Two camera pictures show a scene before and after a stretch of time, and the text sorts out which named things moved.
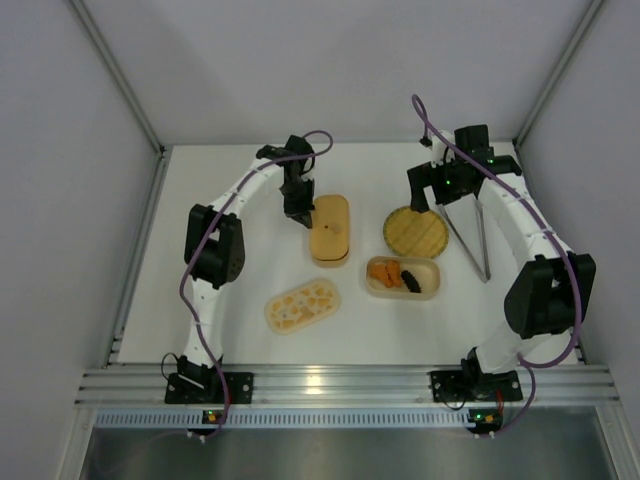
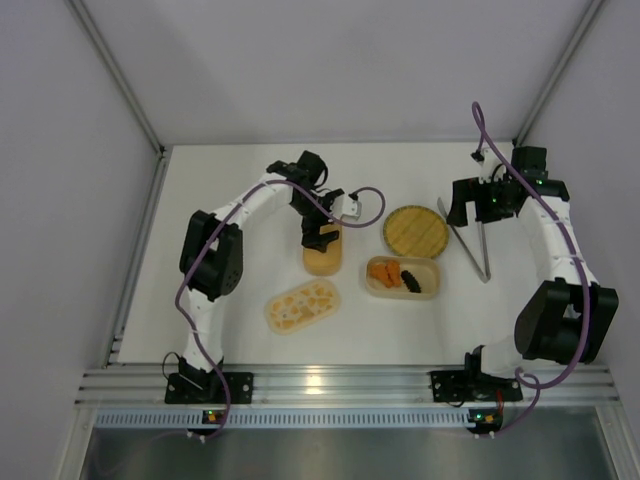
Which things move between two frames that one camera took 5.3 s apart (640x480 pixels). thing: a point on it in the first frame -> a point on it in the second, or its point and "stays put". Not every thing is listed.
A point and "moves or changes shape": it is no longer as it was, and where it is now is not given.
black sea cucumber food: x=410 y=281 stays put
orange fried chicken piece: x=379 y=270 stays put
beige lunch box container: x=425 y=270 stays put
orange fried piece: x=393 y=269 stays put
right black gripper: x=435 y=176 -> x=466 y=201
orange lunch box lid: x=329 y=236 moves or changes shape
